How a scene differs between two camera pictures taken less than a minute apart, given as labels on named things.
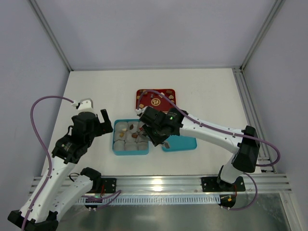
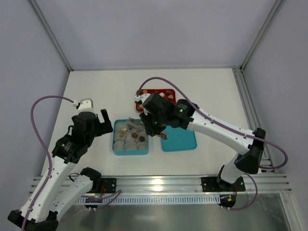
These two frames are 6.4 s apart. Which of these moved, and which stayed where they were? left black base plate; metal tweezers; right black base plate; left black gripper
Moved: metal tweezers
Stayed: left black base plate; right black base plate; left black gripper
